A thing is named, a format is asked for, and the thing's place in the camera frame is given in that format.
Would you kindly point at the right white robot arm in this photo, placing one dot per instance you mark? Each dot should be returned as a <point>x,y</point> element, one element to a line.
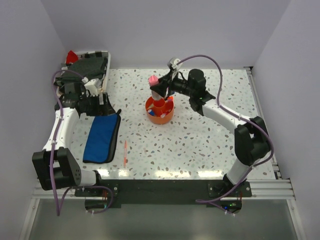
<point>251,139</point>

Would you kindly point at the blue fabric pencil pouch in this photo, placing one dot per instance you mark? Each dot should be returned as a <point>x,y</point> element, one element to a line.
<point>101,143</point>

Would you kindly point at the orange pink pen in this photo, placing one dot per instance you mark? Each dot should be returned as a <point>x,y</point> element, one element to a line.
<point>125,154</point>

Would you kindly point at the white bin with dark cloth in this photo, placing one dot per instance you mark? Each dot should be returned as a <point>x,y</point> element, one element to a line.
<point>92,64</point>

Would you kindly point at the orange round desk organizer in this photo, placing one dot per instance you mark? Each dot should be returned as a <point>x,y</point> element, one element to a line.
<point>159,107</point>

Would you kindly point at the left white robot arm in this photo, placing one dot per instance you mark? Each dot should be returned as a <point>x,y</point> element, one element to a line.
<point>55,165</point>

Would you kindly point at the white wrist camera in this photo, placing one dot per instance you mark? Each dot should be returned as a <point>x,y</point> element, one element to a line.
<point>173,64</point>
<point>93,86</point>

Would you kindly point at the blue round stamp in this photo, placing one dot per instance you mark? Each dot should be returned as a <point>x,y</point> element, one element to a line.
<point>151,112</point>

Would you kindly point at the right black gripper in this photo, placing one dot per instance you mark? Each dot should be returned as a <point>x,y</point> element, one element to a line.
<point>166,82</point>

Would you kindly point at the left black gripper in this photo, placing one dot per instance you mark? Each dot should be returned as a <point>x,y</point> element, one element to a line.
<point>103,109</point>

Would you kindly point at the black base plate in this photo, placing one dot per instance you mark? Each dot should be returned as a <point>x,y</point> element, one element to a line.
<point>116,193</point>

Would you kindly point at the red cloth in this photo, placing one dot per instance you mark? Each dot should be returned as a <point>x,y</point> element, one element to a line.
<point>71,57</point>

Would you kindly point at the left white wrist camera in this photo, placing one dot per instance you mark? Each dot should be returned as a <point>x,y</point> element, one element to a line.
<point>93,86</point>

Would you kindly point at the red clear pen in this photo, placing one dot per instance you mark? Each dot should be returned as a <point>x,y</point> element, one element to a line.
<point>164,114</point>

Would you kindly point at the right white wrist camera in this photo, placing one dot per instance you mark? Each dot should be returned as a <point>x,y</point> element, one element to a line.
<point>173,64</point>

